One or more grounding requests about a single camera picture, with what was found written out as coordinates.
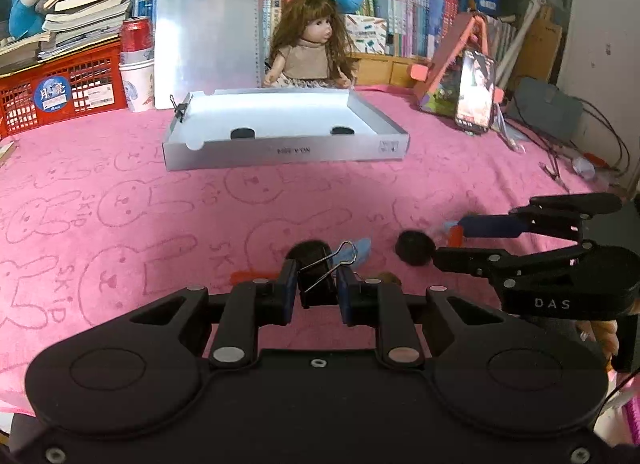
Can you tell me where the stack of worn books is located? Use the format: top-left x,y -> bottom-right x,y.
0,0 -> 136,77

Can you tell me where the pink rabbit-print towel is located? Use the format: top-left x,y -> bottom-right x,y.
0,84 -> 640,415

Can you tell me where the blue and white plush toy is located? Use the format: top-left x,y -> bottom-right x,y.
9,0 -> 56,39

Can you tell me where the white plastic pipe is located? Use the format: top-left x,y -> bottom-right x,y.
495,0 -> 545,92

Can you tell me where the grey bag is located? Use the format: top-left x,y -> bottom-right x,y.
507,76 -> 586,142

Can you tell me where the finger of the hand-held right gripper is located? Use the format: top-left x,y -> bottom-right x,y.
433,241 -> 596,290
460,192 -> 624,240

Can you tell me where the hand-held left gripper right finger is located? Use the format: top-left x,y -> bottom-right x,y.
336,266 -> 506,370

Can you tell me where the row of shelved books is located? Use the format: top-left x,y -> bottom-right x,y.
135,0 -> 518,59

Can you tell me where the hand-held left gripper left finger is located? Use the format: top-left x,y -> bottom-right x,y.
129,259 -> 301,370

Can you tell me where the black binder clip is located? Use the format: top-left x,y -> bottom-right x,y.
170,94 -> 193,123
292,240 -> 358,309

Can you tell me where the transparent clipboard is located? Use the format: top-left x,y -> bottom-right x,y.
154,0 -> 262,110

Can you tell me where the white cardboard box tray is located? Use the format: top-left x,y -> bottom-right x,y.
162,88 -> 412,173

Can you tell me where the white pencil-print box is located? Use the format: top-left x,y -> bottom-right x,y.
345,14 -> 389,55

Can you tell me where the red drink can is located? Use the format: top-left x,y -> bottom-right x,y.
120,16 -> 154,65

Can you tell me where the brown-haired doll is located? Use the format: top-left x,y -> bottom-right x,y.
262,0 -> 358,90

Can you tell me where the white paper cup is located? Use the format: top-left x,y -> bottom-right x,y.
118,60 -> 157,113

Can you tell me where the black cable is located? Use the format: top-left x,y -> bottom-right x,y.
500,94 -> 632,185

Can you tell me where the red plastic crate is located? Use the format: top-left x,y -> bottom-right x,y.
0,40 -> 130,141

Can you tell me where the smartphone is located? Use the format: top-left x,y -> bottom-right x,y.
454,50 -> 497,135

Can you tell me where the wooden drawer cabinet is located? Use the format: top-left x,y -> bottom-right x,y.
350,52 -> 433,89

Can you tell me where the pink phone stand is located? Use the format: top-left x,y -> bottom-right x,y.
411,11 -> 506,115

